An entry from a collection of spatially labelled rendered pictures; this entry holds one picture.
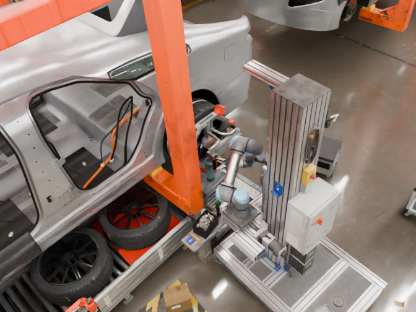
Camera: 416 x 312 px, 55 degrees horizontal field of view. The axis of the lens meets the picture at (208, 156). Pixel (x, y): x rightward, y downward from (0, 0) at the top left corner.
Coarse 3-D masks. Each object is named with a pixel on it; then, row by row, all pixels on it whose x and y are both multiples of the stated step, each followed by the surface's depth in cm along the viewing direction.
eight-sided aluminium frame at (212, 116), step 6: (210, 114) 370; (216, 114) 370; (204, 120) 366; (210, 120) 366; (222, 120) 381; (228, 120) 388; (198, 126) 360; (204, 126) 363; (198, 132) 361; (222, 138) 404
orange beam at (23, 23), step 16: (32, 0) 181; (48, 0) 180; (64, 0) 184; (80, 0) 190; (96, 0) 196; (112, 0) 203; (0, 16) 171; (16, 16) 172; (32, 16) 177; (48, 16) 182; (64, 16) 188; (0, 32) 170; (16, 32) 175; (32, 32) 180; (0, 48) 173
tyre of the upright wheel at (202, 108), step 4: (192, 100) 378; (196, 100) 379; (196, 104) 373; (200, 104) 374; (204, 104) 375; (208, 104) 377; (212, 104) 384; (196, 108) 368; (200, 108) 368; (204, 108) 368; (208, 108) 370; (212, 108) 374; (196, 112) 364; (200, 112) 364; (204, 112) 368; (208, 112) 372; (196, 116) 362; (200, 116) 366; (196, 120) 364; (164, 136) 375; (220, 136) 408; (164, 140) 376; (164, 144) 379; (164, 148) 384; (168, 148) 377; (200, 160) 401
